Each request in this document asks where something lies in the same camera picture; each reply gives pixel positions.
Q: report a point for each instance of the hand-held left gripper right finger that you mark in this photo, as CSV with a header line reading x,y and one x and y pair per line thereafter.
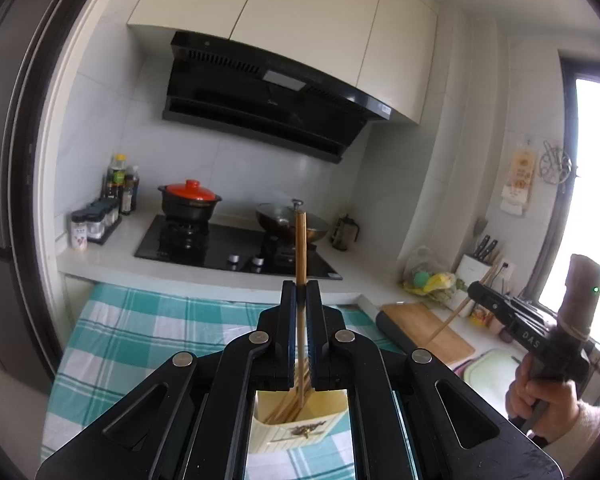
x,y
314,335

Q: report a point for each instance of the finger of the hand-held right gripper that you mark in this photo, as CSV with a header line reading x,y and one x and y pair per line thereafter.
x,y
487,305

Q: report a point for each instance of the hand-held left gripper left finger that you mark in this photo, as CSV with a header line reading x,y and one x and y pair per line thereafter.
x,y
292,335

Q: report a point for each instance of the cream utensil holder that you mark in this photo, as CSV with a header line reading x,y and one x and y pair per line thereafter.
x,y
280,442

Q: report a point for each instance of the person's right hand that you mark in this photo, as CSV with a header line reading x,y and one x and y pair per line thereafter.
x,y
550,405

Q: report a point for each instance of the yellow box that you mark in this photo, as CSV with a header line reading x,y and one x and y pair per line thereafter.
x,y
479,316

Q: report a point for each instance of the white knife block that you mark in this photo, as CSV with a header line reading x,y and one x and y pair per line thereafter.
x,y
472,275

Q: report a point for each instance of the yellow cloth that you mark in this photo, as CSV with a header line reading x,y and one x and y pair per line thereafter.
x,y
442,282

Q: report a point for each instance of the wooden cutting board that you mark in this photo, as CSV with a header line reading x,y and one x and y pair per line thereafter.
x,y
430,327

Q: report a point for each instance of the pink cutting board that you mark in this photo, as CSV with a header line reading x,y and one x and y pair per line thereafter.
x,y
461,366

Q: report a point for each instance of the teal scrub ball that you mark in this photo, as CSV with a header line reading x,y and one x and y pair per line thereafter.
x,y
421,280

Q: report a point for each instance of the green cutting board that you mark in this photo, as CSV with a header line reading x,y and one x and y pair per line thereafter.
x,y
490,380

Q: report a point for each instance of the clear plastic bag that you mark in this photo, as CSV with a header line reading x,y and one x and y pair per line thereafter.
x,y
425,260

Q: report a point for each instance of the dark glass jug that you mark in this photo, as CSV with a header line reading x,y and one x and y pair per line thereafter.
x,y
344,234

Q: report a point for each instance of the black gas hob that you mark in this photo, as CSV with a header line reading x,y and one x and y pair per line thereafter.
x,y
220,250

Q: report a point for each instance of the wok with glass lid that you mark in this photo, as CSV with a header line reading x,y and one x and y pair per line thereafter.
x,y
280,220

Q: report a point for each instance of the teal checked tablecloth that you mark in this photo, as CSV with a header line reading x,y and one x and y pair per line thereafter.
x,y
130,320

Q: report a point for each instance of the black clay pot red lid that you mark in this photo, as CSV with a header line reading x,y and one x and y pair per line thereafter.
x,y
187,202

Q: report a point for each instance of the window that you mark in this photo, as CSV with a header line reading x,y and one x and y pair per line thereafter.
x,y
595,170

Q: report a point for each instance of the dark soy sauce bottle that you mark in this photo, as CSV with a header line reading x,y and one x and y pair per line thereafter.
x,y
130,195
110,190

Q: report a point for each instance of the condiment bottles and jars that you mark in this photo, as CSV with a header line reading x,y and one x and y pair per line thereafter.
x,y
102,222

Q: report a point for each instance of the black range hood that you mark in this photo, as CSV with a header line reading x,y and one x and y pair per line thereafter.
x,y
260,105

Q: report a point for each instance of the white spice shaker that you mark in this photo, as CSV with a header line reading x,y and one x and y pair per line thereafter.
x,y
79,232

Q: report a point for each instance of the yellow cap sauce bottle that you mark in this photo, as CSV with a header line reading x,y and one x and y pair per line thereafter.
x,y
116,172

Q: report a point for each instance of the wall socket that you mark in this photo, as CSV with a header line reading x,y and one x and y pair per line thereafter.
x,y
507,269

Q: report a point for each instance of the printed wall hanging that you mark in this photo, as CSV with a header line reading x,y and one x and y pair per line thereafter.
x,y
519,175

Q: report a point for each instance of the cream wall cabinet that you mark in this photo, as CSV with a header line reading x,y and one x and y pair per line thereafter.
x,y
290,20

